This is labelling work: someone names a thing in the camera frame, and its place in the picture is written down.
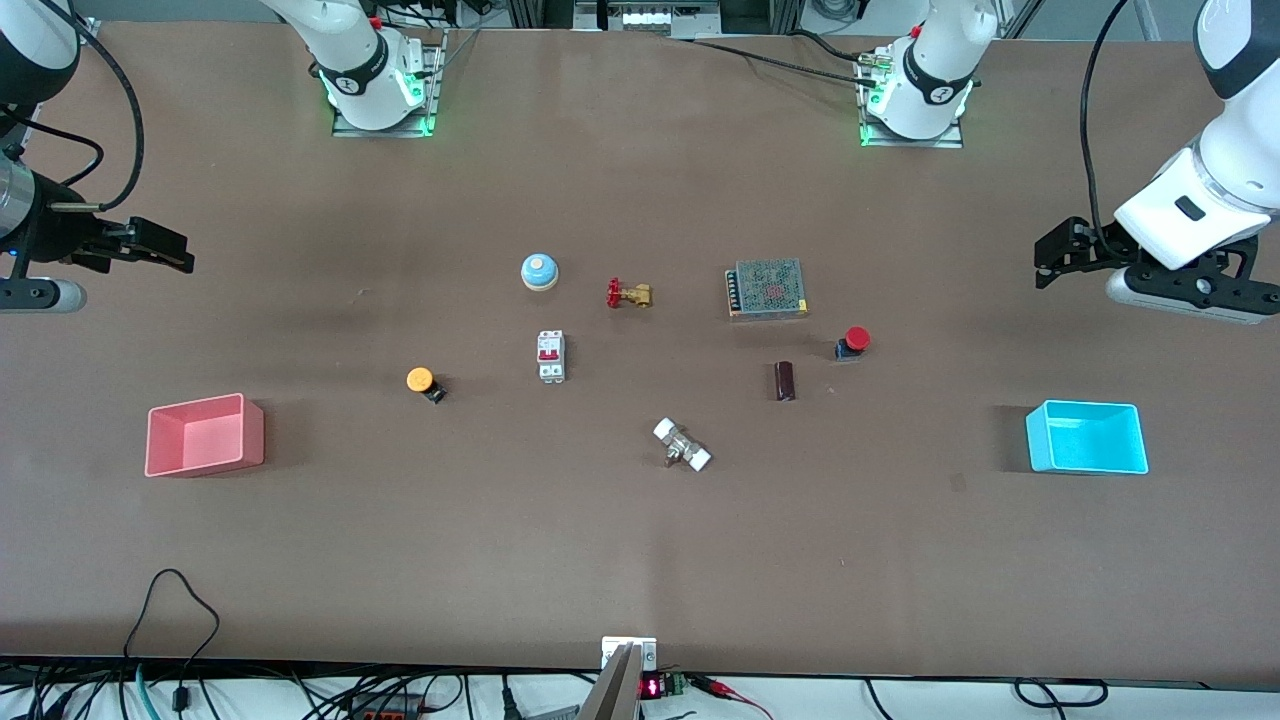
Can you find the pink plastic box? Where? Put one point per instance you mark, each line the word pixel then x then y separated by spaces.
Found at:
pixel 200 440

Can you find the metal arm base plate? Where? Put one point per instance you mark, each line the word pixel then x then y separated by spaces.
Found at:
pixel 868 138
pixel 437 80

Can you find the grey metal bar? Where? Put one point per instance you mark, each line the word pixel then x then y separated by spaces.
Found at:
pixel 612 690

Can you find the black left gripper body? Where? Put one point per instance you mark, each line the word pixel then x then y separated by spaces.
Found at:
pixel 1088 247

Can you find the metal mesh power supply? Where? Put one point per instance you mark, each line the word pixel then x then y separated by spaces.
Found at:
pixel 768 288

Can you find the metal fitting with white caps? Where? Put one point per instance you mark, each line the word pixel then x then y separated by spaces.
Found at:
pixel 682 445

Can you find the black power strip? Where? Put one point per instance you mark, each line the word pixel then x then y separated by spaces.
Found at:
pixel 390 710

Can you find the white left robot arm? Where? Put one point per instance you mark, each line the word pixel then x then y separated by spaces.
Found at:
pixel 1240 160

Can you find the white mounting bracket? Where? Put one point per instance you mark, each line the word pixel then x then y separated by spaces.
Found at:
pixel 645 655

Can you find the red LED display module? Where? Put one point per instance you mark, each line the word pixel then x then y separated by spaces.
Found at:
pixel 655 687

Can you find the blue call bell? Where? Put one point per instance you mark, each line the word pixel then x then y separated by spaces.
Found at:
pixel 539 271

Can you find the dark brown capacitor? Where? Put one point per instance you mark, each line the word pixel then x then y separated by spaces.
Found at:
pixel 785 381

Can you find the yellow push button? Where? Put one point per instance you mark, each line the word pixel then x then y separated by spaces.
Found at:
pixel 420 380

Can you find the cyan plastic box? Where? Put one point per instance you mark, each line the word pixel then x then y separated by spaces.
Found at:
pixel 1088 440

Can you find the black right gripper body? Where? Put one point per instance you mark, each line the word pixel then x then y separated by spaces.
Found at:
pixel 60 232

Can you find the red clip lead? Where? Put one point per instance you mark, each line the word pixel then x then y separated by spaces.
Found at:
pixel 730 692

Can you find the red push button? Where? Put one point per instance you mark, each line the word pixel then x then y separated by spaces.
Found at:
pixel 856 339

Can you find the white circuit breaker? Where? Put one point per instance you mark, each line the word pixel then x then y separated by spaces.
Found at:
pixel 551 357

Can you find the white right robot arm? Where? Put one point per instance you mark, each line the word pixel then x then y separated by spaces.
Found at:
pixel 355 60

